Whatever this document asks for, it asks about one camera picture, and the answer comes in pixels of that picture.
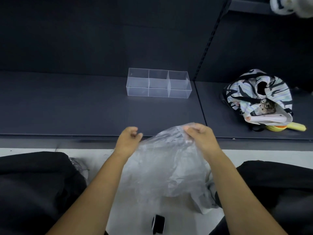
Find black trousers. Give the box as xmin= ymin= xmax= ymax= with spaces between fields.
xmin=0 ymin=151 xmax=313 ymax=235

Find person's right grey shoe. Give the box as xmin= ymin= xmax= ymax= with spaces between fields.
xmin=206 ymin=180 xmax=222 ymax=209

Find pile of plastic bags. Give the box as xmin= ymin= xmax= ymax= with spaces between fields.
xmin=137 ymin=168 xmax=221 ymax=215

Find clear three-compartment plastic box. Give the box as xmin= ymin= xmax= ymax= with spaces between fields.
xmin=126 ymin=68 xmax=193 ymax=99

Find black white striped tote bag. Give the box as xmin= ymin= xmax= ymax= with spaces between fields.
xmin=221 ymin=69 xmax=294 ymax=132

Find small brown plush toy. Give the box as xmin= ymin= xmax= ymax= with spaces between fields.
xmin=259 ymin=100 xmax=277 ymax=116

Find person's right forearm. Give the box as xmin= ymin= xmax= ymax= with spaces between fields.
xmin=204 ymin=150 xmax=289 ymax=235

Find white black fluffy item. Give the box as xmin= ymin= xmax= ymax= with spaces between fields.
xmin=269 ymin=0 xmax=313 ymax=18

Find yellow plastic item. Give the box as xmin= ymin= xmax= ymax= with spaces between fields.
xmin=265 ymin=122 xmax=307 ymax=133

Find person's left forearm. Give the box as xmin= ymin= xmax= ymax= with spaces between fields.
xmin=46 ymin=150 xmax=131 ymax=235

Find clear plastic bag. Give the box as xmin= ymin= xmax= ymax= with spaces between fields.
xmin=117 ymin=122 xmax=212 ymax=201

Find person's right hand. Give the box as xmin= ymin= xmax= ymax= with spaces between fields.
xmin=184 ymin=123 xmax=223 ymax=161

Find black rolling stool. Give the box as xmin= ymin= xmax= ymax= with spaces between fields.
xmin=151 ymin=214 xmax=166 ymax=235

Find pink white folder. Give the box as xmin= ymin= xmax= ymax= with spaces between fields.
xmin=243 ymin=113 xmax=293 ymax=126

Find person's left hand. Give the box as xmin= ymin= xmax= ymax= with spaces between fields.
xmin=115 ymin=126 xmax=143 ymax=159

